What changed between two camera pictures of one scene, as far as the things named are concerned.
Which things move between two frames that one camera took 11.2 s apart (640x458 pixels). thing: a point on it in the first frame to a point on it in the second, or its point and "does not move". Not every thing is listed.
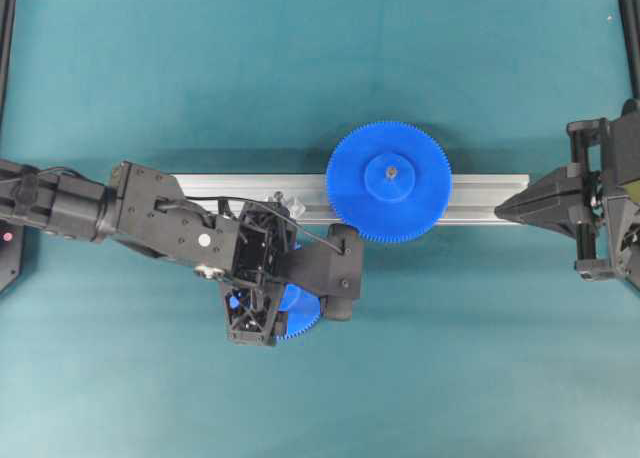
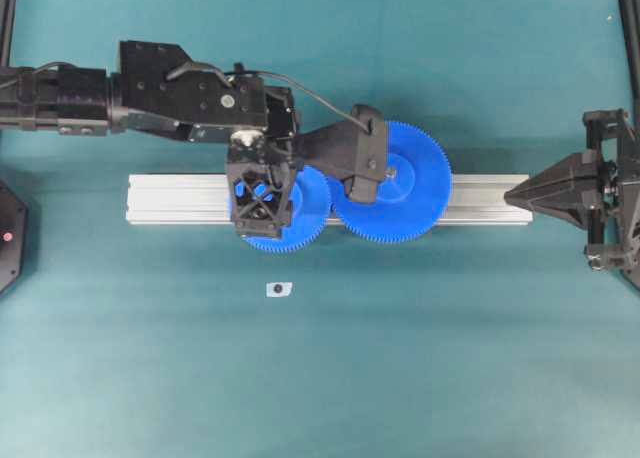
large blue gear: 391,180 does not move
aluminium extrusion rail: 474,198 does not move
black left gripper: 267,236 to 263,129
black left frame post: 8,23 does not move
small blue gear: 301,305 to 311,196
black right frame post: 629,0 does not move
